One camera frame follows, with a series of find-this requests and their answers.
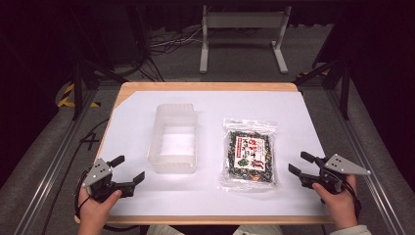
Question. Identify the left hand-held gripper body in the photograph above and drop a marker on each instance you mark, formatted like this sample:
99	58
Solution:
96	174

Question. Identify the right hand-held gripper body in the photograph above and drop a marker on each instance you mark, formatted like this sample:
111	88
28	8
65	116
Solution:
342	165

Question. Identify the clear snack packet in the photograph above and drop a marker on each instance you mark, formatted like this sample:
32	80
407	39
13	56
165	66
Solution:
249	155

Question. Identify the clear plastic container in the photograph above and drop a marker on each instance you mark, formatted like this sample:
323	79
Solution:
174	140

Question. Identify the person's left hand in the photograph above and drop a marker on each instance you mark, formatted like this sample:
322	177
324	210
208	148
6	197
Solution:
93	212

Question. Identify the person's right hand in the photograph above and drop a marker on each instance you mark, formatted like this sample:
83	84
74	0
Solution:
342	209

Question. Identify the black tripod stand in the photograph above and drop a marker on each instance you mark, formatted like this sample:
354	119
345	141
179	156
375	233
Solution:
344	84
77	84

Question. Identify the yellow black hazard tape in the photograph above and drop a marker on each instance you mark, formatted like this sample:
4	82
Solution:
67	94

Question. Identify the white paper sheet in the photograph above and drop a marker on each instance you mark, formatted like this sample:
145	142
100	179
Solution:
208	104

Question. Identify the white metal stand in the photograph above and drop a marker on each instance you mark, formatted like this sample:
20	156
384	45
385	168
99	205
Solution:
244	20

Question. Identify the aluminium floor rail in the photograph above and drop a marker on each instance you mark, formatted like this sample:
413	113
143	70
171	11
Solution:
49	176
375	192

